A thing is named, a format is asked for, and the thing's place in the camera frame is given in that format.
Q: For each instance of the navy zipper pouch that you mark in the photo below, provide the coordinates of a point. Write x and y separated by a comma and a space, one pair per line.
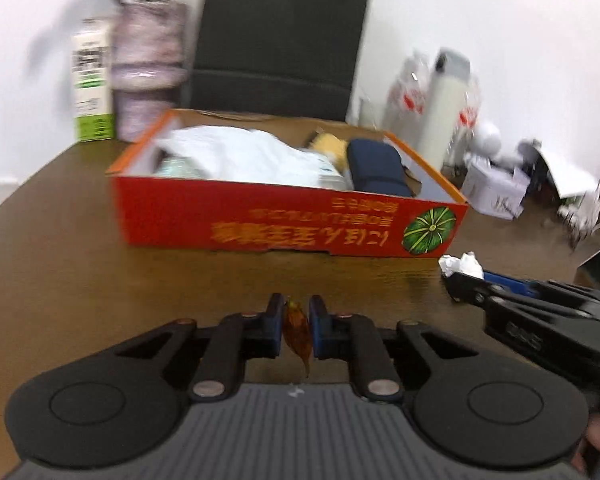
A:
376, 167

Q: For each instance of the black paper bag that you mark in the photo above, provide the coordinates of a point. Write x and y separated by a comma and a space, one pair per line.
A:
292, 58

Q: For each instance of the iridescent plastic bag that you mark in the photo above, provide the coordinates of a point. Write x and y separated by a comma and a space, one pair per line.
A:
179, 168

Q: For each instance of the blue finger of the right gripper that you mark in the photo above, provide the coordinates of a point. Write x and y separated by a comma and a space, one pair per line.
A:
514, 285
467, 289

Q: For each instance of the purple ceramic vase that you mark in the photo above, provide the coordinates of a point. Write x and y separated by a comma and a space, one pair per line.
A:
148, 64

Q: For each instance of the white tissue paper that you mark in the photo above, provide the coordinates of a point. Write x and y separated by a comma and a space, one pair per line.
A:
239, 155

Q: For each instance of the milk carton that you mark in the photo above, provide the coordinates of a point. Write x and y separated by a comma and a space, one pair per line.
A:
91, 66

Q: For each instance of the white thermos bottle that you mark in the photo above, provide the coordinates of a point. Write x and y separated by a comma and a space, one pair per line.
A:
446, 99

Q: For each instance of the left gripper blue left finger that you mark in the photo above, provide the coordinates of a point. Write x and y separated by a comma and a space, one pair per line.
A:
272, 326

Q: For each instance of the white tin box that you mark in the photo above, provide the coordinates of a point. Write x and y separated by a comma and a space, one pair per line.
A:
494, 191

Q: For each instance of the orange candy wrapper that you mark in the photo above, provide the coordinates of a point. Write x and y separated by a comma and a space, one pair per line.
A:
297, 332

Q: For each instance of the right water bottle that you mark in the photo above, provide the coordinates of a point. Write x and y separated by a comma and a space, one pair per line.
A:
466, 121

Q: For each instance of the clear glass cup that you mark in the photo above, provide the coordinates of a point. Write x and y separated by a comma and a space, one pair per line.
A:
370, 113

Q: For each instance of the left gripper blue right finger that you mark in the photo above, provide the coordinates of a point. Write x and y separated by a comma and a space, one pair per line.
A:
323, 338

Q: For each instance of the red cardboard box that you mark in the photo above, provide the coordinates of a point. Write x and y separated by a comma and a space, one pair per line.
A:
256, 217

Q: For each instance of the white curved paper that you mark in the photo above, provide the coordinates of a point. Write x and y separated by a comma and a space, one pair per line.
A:
553, 173

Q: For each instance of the left water bottle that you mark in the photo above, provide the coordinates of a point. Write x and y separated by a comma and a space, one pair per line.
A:
407, 96

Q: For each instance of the water bottle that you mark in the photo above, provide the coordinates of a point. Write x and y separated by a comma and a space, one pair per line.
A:
466, 121
407, 96

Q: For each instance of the white round speaker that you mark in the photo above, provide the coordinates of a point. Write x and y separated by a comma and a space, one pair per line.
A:
485, 141

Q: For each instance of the white yellow plush sheep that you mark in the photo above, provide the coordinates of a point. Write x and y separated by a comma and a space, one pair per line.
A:
334, 148

